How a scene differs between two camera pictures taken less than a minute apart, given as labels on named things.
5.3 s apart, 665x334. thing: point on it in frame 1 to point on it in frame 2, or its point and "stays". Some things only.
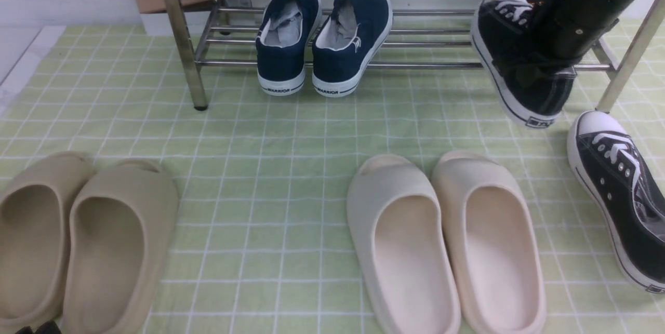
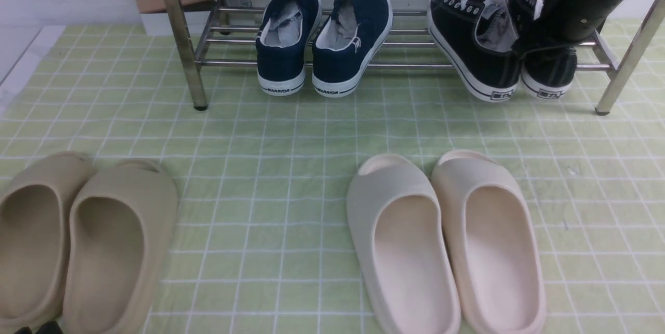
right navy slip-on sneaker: (348, 38) stays
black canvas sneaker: (535, 91) to (478, 36)
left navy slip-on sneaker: (287, 21) stays
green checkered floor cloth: (265, 241) stays
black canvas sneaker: (626, 181) to (548, 65)
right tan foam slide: (122, 218) stays
